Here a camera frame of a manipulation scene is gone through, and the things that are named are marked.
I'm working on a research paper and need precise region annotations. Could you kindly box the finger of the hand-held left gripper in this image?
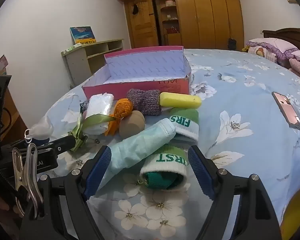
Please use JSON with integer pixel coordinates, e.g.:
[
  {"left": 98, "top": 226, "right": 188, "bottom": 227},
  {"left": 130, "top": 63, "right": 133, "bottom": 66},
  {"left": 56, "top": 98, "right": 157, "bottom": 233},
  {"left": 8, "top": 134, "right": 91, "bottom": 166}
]
[
  {"left": 49, "top": 135, "right": 77, "bottom": 154},
  {"left": 30, "top": 136, "right": 50, "bottom": 147}
]

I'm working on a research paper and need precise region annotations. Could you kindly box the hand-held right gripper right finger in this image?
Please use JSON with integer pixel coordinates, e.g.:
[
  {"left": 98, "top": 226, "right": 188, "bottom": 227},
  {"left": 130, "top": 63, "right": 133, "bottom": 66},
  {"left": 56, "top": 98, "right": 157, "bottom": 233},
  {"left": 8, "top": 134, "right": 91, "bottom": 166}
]
[{"left": 188, "top": 144, "right": 282, "bottom": 240}]

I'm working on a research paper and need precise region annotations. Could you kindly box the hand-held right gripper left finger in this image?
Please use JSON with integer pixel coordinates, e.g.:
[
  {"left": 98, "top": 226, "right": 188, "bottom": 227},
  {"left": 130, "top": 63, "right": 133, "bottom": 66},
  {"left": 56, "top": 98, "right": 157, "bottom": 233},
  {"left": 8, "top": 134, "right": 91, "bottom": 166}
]
[{"left": 20, "top": 145, "right": 113, "bottom": 240}]

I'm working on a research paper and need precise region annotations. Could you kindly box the white mesh cloth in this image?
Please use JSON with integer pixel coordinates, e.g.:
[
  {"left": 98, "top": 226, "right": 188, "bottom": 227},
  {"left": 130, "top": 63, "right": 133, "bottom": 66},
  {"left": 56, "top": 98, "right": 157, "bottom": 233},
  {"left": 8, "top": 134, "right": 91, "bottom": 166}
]
[{"left": 85, "top": 116, "right": 110, "bottom": 135}]

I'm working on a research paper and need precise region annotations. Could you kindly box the green ribbon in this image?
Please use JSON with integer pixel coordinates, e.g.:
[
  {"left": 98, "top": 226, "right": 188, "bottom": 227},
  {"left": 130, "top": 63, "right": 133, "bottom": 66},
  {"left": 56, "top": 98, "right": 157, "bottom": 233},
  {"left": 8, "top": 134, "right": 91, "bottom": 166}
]
[{"left": 70, "top": 114, "right": 113, "bottom": 152}]

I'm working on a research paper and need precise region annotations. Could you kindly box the green white sock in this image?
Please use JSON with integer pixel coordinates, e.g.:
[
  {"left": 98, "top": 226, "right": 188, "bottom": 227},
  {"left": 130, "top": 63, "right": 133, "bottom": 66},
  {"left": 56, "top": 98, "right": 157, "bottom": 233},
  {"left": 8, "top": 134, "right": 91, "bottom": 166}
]
[
  {"left": 139, "top": 145, "right": 189, "bottom": 192},
  {"left": 169, "top": 107, "right": 199, "bottom": 142}
]

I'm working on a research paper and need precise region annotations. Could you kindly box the light blue face mask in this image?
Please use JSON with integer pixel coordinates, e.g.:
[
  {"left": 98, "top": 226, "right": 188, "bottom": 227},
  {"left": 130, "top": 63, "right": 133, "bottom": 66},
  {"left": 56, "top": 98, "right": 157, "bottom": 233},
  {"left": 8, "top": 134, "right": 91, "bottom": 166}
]
[{"left": 96, "top": 118, "right": 177, "bottom": 197}]

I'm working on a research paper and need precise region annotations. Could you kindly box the white waffle towel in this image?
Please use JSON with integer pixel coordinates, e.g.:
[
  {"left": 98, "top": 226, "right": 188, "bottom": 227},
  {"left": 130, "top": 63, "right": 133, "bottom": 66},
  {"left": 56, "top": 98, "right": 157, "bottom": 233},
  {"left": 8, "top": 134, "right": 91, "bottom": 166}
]
[{"left": 86, "top": 93, "right": 115, "bottom": 117}]

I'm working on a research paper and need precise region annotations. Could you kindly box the beige makeup sponge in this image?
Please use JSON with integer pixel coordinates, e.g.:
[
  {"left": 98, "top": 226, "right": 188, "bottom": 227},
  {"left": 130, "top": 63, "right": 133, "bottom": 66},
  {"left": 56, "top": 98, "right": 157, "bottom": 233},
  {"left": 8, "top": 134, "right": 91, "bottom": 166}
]
[{"left": 119, "top": 110, "right": 145, "bottom": 139}]

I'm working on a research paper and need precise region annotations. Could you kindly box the orange cloth ball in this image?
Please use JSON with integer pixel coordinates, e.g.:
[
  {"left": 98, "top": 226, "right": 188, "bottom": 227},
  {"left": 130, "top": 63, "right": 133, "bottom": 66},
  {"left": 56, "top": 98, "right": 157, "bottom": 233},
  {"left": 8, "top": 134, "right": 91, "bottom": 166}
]
[{"left": 105, "top": 98, "right": 134, "bottom": 137}]

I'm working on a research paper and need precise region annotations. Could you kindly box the yellow sponge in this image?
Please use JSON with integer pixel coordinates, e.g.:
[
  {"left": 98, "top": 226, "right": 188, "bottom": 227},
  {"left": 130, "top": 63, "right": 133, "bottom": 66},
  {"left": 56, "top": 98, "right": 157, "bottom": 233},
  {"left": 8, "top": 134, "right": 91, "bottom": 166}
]
[{"left": 159, "top": 92, "right": 202, "bottom": 109}]

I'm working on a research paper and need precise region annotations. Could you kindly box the purple knitted cloth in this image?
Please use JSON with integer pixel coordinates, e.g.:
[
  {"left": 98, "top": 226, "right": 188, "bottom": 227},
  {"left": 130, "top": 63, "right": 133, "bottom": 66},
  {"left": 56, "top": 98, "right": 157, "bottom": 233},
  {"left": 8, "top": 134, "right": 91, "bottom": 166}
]
[{"left": 127, "top": 89, "right": 163, "bottom": 117}]

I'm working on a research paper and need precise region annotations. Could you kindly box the pink cardboard box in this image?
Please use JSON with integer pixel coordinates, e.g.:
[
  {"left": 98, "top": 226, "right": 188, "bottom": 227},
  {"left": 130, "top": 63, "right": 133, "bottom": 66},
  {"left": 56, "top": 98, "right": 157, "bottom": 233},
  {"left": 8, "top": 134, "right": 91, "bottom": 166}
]
[{"left": 82, "top": 46, "right": 192, "bottom": 100}]

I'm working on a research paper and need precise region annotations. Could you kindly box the metal spring clip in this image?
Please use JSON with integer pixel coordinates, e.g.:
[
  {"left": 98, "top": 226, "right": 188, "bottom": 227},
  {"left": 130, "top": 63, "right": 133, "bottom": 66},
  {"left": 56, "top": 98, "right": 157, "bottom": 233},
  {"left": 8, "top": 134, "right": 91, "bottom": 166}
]
[{"left": 12, "top": 143, "right": 44, "bottom": 219}]

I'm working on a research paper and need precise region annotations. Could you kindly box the beige shelf unit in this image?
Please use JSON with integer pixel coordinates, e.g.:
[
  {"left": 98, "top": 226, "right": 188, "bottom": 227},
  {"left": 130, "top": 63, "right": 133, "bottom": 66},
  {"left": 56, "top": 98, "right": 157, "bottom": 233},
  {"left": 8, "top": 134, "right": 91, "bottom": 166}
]
[{"left": 61, "top": 39, "right": 124, "bottom": 87}]

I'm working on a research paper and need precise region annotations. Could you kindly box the green white packet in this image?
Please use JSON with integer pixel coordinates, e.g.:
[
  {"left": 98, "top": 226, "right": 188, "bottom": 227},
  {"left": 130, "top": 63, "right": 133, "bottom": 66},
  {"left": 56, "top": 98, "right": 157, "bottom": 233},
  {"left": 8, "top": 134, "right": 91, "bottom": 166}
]
[{"left": 66, "top": 42, "right": 84, "bottom": 52}]

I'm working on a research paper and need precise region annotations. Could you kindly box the pink smartphone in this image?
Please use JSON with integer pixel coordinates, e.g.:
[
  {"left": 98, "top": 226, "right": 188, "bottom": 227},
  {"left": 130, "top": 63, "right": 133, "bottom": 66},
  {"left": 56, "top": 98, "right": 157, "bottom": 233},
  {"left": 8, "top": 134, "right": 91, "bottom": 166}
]
[{"left": 272, "top": 92, "right": 300, "bottom": 131}]

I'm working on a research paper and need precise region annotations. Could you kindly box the blue yellow painting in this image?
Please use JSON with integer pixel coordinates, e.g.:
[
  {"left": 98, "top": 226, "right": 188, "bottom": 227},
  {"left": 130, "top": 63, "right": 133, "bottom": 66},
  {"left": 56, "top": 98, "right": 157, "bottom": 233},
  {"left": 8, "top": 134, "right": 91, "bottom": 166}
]
[{"left": 70, "top": 26, "right": 97, "bottom": 44}]

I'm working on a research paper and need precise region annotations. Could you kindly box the wooden door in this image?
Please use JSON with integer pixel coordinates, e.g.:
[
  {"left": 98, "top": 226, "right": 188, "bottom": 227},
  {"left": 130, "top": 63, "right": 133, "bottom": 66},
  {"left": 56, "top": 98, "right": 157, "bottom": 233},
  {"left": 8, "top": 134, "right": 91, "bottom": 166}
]
[{"left": 125, "top": 0, "right": 159, "bottom": 49}]

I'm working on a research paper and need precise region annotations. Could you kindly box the pink cartoon pillow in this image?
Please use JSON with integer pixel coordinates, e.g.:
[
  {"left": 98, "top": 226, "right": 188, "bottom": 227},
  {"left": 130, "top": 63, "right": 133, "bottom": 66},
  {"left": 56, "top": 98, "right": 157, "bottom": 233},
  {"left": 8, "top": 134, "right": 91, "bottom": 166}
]
[{"left": 247, "top": 38, "right": 299, "bottom": 60}]

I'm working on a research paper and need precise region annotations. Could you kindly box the wooden wardrobe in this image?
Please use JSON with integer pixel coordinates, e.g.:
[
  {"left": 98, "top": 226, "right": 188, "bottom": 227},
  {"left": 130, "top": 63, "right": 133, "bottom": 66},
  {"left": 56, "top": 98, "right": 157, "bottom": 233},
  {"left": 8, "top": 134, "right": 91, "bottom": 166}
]
[{"left": 113, "top": 0, "right": 244, "bottom": 53}]

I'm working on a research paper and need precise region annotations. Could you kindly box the black braided cable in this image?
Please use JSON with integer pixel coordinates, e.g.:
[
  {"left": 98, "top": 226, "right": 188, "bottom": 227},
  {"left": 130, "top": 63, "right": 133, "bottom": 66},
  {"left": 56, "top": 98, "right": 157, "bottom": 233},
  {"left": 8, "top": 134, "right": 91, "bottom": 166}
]
[{"left": 0, "top": 154, "right": 19, "bottom": 200}]

